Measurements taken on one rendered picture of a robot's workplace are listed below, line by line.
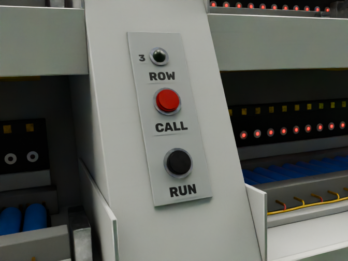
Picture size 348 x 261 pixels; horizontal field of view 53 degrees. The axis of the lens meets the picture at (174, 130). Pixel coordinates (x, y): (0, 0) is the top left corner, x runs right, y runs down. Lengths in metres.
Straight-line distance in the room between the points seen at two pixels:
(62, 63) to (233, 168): 0.14
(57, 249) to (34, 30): 0.15
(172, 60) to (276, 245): 0.16
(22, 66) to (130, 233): 0.13
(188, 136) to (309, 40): 0.16
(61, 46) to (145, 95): 0.07
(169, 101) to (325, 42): 0.18
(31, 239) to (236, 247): 0.13
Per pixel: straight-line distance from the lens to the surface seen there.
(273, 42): 0.32
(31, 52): 0.25
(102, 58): 0.24
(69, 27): 0.26
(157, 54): 0.25
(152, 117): 0.23
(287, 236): 0.30
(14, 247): 0.26
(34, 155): 0.38
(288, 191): 0.34
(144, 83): 0.24
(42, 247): 0.26
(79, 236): 0.25
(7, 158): 0.38
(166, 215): 0.22
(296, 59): 0.33
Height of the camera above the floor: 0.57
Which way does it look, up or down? 14 degrees up
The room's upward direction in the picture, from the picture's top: 10 degrees counter-clockwise
